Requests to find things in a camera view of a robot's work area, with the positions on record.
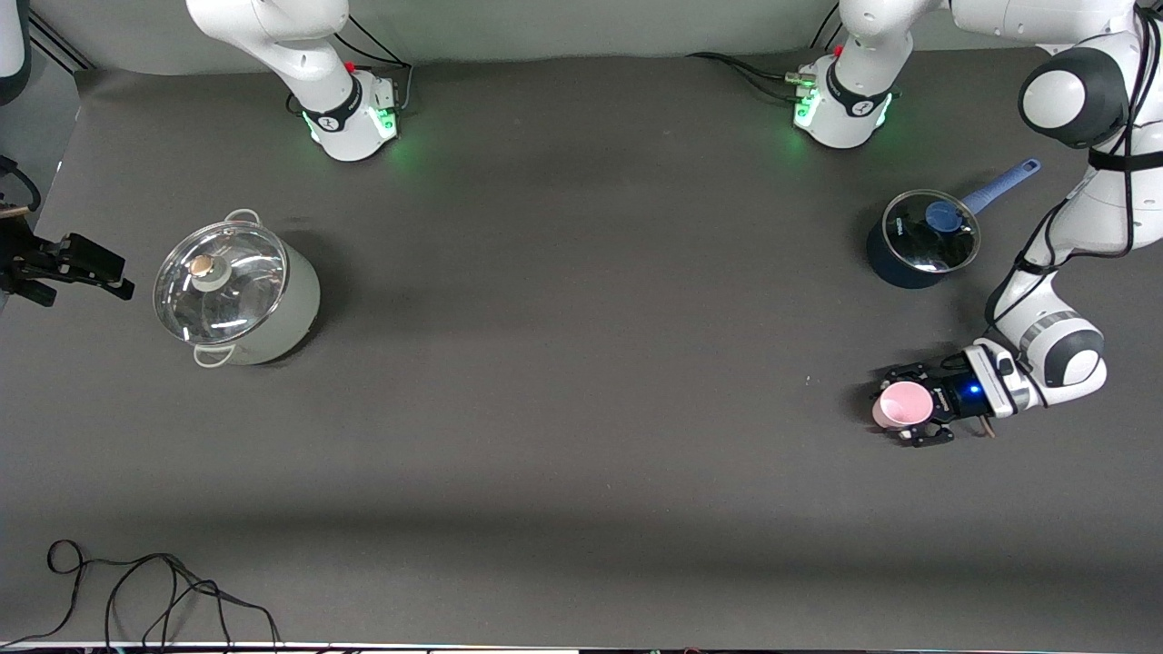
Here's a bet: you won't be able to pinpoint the dark grey table mat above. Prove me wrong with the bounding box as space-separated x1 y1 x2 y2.
0 32 1163 648

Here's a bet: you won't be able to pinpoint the black left arm base cables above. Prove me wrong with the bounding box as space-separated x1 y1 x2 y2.
686 52 814 103

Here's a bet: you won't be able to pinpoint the black right arm base cables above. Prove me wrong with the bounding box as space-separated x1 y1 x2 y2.
332 14 414 114

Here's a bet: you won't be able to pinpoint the black arm base cables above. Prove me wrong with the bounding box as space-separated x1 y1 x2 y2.
686 52 814 103
332 14 414 114

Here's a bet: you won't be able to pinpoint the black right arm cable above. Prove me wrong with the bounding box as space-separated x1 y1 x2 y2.
0 156 43 212

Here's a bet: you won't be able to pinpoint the pale green stock pot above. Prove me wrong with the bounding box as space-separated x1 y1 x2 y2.
153 209 322 369

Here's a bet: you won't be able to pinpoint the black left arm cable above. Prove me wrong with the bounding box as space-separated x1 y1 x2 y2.
986 7 1163 382

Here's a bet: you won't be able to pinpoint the pink plastic cup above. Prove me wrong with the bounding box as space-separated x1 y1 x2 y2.
872 380 933 432

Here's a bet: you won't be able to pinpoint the thin black loose cable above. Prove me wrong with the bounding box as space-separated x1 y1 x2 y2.
0 540 283 648

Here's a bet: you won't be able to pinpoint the glass lid with blue knob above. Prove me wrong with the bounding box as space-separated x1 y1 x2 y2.
883 189 982 274

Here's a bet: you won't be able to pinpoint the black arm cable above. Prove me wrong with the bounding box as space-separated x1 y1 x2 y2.
986 7 1163 382
0 156 43 212

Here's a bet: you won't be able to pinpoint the dark blue saucepan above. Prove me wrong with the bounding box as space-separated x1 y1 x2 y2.
866 158 1043 290

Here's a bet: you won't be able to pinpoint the glass lid with tan knob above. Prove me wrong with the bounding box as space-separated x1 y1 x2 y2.
153 221 290 346

